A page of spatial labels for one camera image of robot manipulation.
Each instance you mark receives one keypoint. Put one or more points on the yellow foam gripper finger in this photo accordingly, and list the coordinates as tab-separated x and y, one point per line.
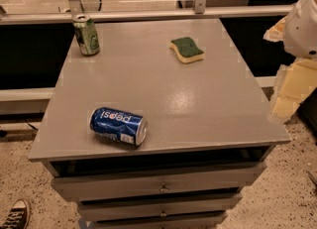
292	86
276	32

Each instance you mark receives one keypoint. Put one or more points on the green soda can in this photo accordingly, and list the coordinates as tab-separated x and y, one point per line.
86	35

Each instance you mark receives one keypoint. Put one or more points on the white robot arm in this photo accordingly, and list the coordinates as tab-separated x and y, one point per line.
300	31

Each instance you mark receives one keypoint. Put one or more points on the yellow green sponge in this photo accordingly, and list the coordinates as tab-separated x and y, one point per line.
186	50

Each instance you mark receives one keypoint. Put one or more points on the blue Pepsi can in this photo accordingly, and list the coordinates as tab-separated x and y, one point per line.
119	126

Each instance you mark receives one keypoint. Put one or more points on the grey drawer cabinet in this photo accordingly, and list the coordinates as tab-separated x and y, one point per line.
205	113

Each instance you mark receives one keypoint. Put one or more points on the middle grey drawer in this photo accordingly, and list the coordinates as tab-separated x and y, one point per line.
158	207

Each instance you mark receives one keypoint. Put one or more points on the grey drawer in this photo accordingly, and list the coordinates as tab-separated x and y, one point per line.
146	183
182	221
158	207

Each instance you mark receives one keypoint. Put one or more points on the bottom grey drawer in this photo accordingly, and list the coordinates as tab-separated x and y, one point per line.
182	221

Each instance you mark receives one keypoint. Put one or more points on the top grey drawer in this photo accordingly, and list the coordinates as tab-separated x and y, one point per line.
146	183

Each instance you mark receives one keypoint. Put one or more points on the black white sneaker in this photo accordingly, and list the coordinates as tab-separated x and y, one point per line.
18	216

